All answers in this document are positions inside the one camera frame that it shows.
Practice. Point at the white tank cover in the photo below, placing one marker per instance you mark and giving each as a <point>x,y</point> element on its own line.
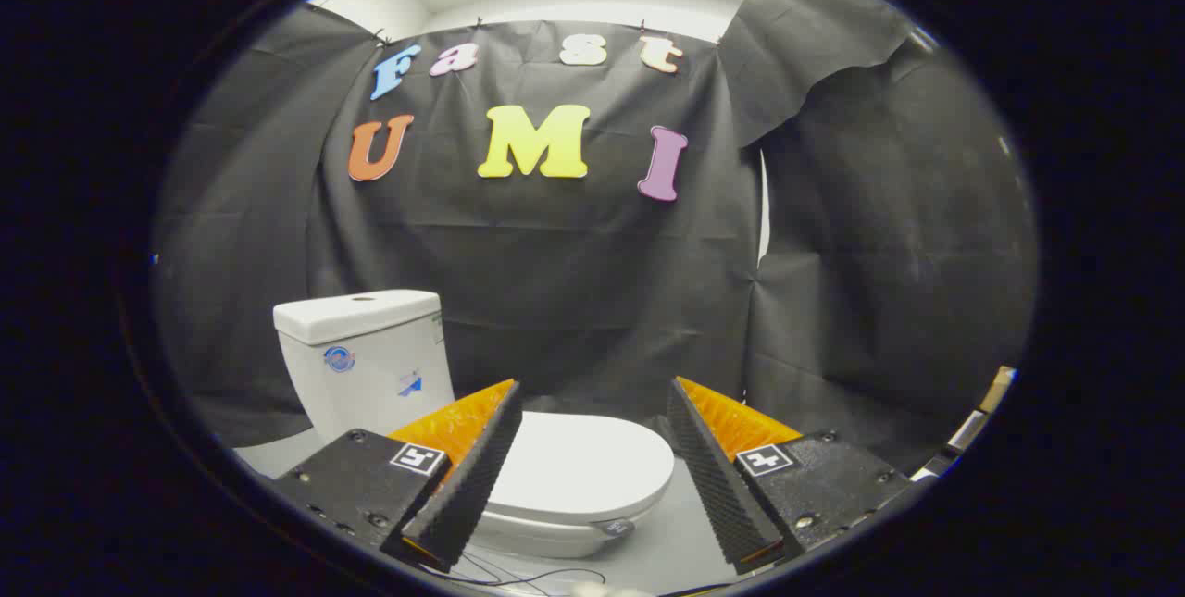
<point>356,312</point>

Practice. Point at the white toilet tank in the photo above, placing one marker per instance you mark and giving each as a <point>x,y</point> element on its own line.
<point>370,384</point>

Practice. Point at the white toilet bowl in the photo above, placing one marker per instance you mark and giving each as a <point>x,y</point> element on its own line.
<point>537,539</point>

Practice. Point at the black backdrop cloth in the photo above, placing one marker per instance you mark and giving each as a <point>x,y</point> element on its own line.
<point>574,273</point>

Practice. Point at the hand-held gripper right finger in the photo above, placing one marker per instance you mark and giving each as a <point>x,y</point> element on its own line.
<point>717,477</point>

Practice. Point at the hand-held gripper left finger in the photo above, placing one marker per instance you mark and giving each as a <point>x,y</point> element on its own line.
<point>477,477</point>

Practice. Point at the white toilet lid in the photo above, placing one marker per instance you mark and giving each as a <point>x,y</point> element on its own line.
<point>583,463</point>

